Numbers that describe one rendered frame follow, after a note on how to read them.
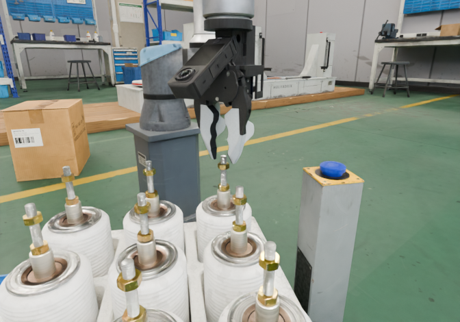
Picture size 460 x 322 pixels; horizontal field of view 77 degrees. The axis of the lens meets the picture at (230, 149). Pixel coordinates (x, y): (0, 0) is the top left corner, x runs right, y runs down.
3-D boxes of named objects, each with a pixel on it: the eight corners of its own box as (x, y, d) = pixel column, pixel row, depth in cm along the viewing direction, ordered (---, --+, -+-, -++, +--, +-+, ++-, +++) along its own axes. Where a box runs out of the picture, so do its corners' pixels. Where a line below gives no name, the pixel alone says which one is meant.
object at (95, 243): (84, 345, 44) (64, 246, 39) (48, 319, 49) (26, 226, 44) (133, 302, 52) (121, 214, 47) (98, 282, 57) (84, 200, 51)
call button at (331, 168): (314, 172, 49) (315, 161, 48) (336, 170, 49) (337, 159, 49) (326, 181, 45) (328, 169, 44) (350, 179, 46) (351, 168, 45)
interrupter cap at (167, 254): (119, 292, 32) (118, 286, 31) (113, 252, 38) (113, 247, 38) (185, 270, 35) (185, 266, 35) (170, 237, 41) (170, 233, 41)
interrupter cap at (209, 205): (230, 193, 55) (230, 190, 55) (254, 209, 49) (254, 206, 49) (194, 203, 51) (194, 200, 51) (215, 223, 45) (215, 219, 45)
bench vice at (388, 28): (387, 40, 429) (390, 22, 422) (400, 40, 416) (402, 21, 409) (374, 39, 405) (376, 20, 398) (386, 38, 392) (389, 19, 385)
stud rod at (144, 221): (141, 249, 36) (135, 194, 34) (147, 245, 37) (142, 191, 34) (146, 252, 35) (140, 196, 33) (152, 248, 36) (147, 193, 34)
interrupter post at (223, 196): (226, 202, 51) (226, 185, 50) (233, 207, 49) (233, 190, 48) (214, 205, 50) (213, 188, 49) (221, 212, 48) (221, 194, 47)
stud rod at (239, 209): (239, 236, 39) (239, 184, 37) (244, 239, 38) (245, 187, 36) (233, 238, 38) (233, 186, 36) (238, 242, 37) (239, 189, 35)
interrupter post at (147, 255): (139, 270, 35) (137, 246, 34) (136, 258, 37) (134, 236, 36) (159, 264, 36) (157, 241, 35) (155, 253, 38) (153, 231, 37)
